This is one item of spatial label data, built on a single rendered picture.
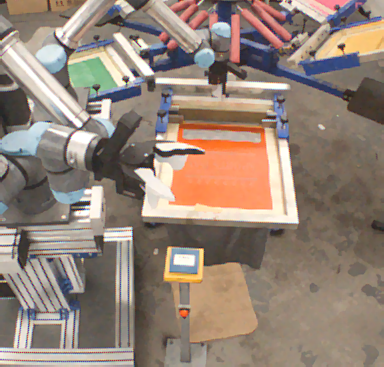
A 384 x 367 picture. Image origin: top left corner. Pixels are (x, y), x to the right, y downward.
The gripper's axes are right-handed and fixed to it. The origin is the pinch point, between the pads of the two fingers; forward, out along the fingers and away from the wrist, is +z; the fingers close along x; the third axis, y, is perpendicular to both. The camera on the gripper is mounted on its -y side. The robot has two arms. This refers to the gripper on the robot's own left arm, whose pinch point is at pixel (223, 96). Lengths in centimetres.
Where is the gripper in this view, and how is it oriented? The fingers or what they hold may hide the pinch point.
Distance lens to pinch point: 192.7
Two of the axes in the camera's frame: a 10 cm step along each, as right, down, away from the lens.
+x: -0.6, 7.1, -7.1
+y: -10.0, -0.3, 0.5
